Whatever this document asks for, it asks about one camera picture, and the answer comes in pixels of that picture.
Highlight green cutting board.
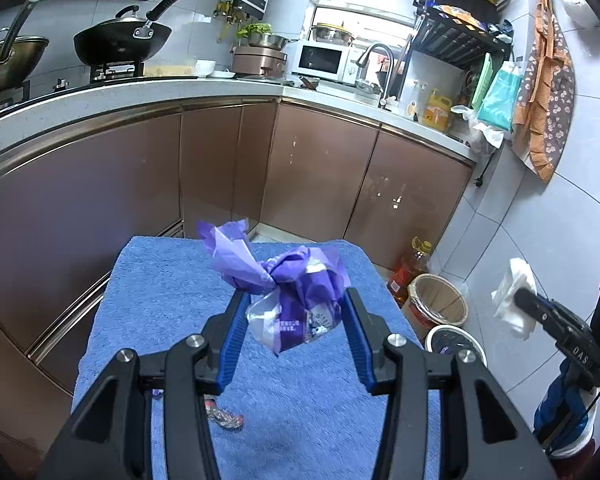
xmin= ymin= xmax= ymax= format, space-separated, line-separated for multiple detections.
xmin=472 ymin=52 xmax=496 ymax=111

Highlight steel bowl of greens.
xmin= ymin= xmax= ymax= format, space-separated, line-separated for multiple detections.
xmin=237 ymin=22 xmax=291 ymax=51

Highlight purple wrapper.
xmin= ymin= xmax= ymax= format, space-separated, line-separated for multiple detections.
xmin=196 ymin=220 xmax=352 ymax=358

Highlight cooking oil bottle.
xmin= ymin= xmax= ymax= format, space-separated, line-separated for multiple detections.
xmin=386 ymin=236 xmax=435 ymax=308

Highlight steel pot with lid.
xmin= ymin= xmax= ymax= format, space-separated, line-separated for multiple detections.
xmin=0 ymin=0 xmax=51 ymax=96

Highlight white plastic bag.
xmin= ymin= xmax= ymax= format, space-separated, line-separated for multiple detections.
xmin=450 ymin=105 xmax=506 ymax=156

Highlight white microwave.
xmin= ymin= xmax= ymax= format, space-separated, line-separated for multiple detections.
xmin=282 ymin=40 xmax=366 ymax=83

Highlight teal bag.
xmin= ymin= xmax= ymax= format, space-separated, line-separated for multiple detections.
xmin=477 ymin=60 xmax=523 ymax=133

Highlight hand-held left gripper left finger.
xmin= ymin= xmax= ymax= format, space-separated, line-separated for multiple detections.
xmin=40 ymin=287 xmax=253 ymax=480

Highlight copper rice cooker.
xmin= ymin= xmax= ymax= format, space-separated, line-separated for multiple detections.
xmin=230 ymin=45 xmax=288 ymax=77

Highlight steel faucet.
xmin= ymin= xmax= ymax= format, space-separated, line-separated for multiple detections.
xmin=355 ymin=42 xmax=398 ymax=106

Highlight yellow detergent bottle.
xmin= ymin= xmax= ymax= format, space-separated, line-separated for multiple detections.
xmin=420 ymin=89 xmax=453 ymax=133

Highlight black wok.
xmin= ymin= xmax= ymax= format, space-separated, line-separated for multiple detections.
xmin=73 ymin=0 xmax=199 ymax=67

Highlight blue towel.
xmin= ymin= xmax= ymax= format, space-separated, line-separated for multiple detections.
xmin=72 ymin=236 xmax=443 ymax=480

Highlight black dish rack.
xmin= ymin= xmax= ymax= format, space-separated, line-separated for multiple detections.
xmin=412 ymin=0 xmax=516 ymax=68

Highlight white tissue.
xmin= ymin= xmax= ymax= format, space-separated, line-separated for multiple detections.
xmin=491 ymin=257 xmax=538 ymax=342

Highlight brown kitchen cabinets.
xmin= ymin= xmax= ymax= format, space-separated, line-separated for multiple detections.
xmin=0 ymin=95 xmax=478 ymax=461

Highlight black gas stove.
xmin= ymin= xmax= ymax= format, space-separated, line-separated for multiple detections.
xmin=0 ymin=60 xmax=201 ymax=126

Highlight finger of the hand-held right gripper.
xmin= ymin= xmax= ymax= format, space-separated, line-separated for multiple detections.
xmin=514 ymin=287 xmax=587 ymax=342

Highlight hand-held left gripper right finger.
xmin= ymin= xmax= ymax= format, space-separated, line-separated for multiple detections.
xmin=341 ymin=286 xmax=556 ymax=480

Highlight orange floral apron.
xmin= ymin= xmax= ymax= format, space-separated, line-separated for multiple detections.
xmin=511 ymin=0 xmax=576 ymax=183

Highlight crumpled foil wrapper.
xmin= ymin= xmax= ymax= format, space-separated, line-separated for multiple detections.
xmin=202 ymin=396 xmax=246 ymax=431

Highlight person's right hand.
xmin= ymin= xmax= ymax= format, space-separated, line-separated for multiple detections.
xmin=532 ymin=365 xmax=598 ymax=461

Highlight person's right forearm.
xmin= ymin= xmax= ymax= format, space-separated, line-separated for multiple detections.
xmin=562 ymin=437 xmax=600 ymax=476

